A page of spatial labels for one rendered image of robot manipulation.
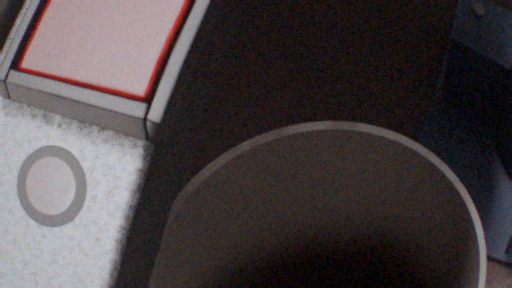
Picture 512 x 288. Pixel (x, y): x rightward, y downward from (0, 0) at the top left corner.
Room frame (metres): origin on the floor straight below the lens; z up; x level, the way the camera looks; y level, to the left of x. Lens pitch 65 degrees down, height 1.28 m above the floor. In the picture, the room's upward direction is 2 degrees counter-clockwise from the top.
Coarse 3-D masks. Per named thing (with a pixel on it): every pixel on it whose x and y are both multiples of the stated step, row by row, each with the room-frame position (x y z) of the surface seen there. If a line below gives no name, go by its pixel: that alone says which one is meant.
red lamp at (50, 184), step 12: (36, 168) 0.16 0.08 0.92; (48, 168) 0.16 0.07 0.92; (60, 168) 0.16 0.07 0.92; (36, 180) 0.16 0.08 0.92; (48, 180) 0.16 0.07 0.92; (60, 180) 0.16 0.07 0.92; (72, 180) 0.16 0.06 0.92; (36, 192) 0.15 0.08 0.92; (48, 192) 0.15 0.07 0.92; (60, 192) 0.15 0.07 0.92; (72, 192) 0.15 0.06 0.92; (36, 204) 0.15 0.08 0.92; (48, 204) 0.15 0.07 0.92; (60, 204) 0.15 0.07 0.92
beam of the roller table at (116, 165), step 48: (240, 0) 0.25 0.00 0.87; (0, 96) 0.19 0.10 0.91; (192, 96) 0.20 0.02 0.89; (0, 144) 0.17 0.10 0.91; (48, 144) 0.17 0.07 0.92; (96, 144) 0.17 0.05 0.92; (144, 144) 0.17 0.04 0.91; (0, 192) 0.15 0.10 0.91; (96, 192) 0.15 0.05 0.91; (144, 192) 0.16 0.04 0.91; (0, 240) 0.13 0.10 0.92; (48, 240) 0.13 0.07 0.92; (96, 240) 0.14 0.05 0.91; (144, 240) 0.15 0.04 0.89
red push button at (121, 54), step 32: (64, 0) 0.23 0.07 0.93; (96, 0) 0.22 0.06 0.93; (128, 0) 0.22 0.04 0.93; (160, 0) 0.22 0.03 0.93; (192, 0) 0.22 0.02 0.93; (64, 32) 0.21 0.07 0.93; (96, 32) 0.21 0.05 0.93; (128, 32) 0.21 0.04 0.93; (160, 32) 0.21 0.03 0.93; (32, 64) 0.20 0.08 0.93; (64, 64) 0.20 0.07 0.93; (96, 64) 0.19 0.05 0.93; (128, 64) 0.19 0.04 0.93; (160, 64) 0.19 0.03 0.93; (128, 96) 0.18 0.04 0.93
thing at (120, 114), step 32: (32, 0) 0.23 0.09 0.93; (32, 32) 0.22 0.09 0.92; (192, 32) 0.20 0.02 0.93; (192, 64) 0.20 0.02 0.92; (32, 96) 0.19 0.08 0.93; (64, 96) 0.18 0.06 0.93; (96, 96) 0.18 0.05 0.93; (160, 96) 0.18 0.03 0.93; (128, 128) 0.17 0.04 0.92; (160, 128) 0.17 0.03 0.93
